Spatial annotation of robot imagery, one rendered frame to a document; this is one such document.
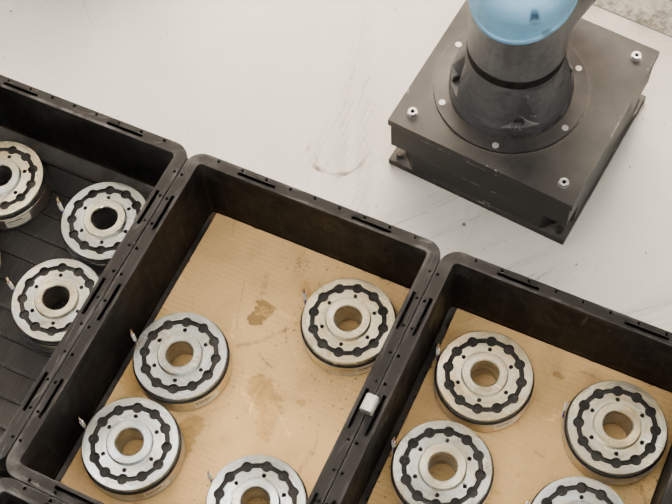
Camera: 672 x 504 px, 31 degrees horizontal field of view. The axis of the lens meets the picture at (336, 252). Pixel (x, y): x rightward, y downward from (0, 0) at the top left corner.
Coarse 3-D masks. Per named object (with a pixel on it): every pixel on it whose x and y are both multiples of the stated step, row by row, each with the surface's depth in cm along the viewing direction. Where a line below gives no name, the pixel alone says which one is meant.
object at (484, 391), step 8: (480, 352) 128; (488, 352) 128; (472, 360) 128; (480, 360) 128; (488, 360) 128; (496, 360) 128; (464, 368) 127; (496, 368) 128; (504, 368) 127; (464, 376) 127; (504, 376) 127; (464, 384) 127; (472, 384) 126; (496, 384) 126; (504, 384) 126; (472, 392) 127; (480, 392) 126; (488, 392) 126; (496, 392) 126
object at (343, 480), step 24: (456, 264) 126; (480, 264) 126; (432, 288) 125; (528, 288) 124; (552, 288) 124; (600, 312) 123; (408, 336) 122; (648, 336) 121; (408, 360) 121; (384, 384) 121; (384, 408) 119; (360, 432) 118; (360, 456) 117; (336, 480) 116
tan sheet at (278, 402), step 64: (192, 256) 139; (256, 256) 139; (320, 256) 138; (256, 320) 135; (128, 384) 132; (256, 384) 132; (320, 384) 131; (128, 448) 129; (192, 448) 129; (256, 448) 128; (320, 448) 128
